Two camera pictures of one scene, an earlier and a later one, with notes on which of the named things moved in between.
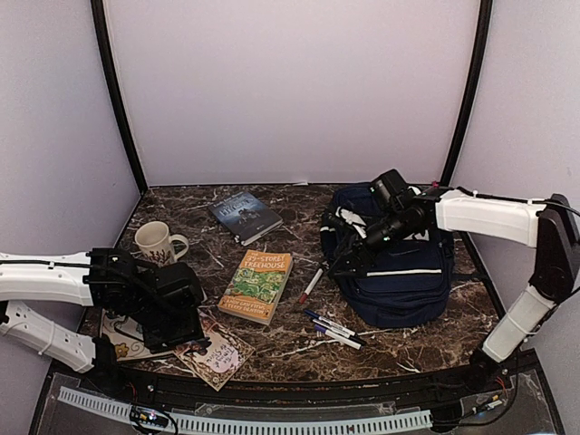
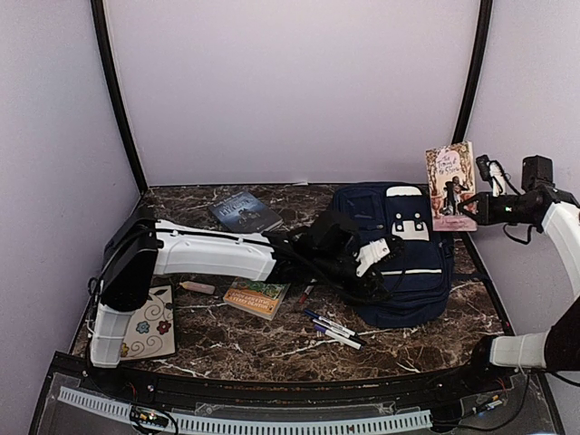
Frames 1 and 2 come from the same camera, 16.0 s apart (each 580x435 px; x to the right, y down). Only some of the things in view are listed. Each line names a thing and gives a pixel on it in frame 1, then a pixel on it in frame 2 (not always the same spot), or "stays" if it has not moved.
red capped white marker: [310, 286] stays
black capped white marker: [338, 331] stays
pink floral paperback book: [223, 359] → [451, 180]
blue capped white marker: [329, 321] stays
